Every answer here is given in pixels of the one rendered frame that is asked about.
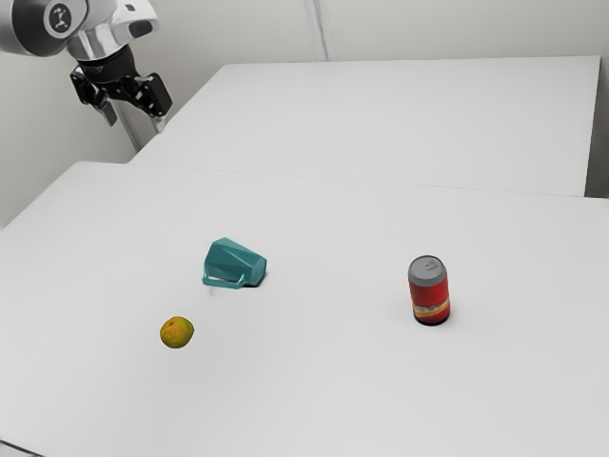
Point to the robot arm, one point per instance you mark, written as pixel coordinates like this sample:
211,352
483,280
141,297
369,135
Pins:
95,28

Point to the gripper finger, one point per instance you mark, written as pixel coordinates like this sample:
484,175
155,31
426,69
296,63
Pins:
93,96
152,95

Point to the red soda can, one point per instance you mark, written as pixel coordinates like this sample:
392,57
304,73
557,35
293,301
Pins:
429,295

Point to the teal faceted mug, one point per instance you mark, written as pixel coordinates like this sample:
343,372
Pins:
231,261

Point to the orange round fruit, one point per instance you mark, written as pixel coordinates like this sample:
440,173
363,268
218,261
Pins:
176,332

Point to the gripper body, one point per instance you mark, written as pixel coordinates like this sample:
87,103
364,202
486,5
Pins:
108,70

